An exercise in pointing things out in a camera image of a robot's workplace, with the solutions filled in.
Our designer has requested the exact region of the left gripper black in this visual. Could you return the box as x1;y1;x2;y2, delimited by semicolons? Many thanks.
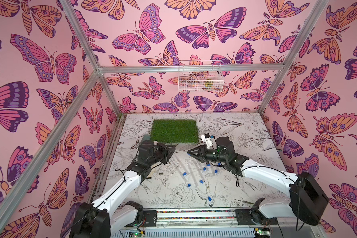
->
147;143;175;168

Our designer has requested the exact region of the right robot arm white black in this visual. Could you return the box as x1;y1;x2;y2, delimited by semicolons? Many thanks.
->
187;136;329;226

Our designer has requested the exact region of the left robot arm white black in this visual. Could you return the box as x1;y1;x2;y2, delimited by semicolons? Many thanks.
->
66;139;176;238

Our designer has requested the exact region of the green artificial grass mat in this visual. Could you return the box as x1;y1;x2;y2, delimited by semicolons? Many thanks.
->
150;119;199;144

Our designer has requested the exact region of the green object in basket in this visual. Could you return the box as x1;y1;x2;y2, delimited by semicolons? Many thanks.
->
204;79;214;90

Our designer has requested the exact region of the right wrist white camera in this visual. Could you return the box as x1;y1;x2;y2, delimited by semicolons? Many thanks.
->
200;133;215;149

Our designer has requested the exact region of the white wire basket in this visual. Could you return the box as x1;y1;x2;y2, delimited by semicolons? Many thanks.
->
177;65;224;93

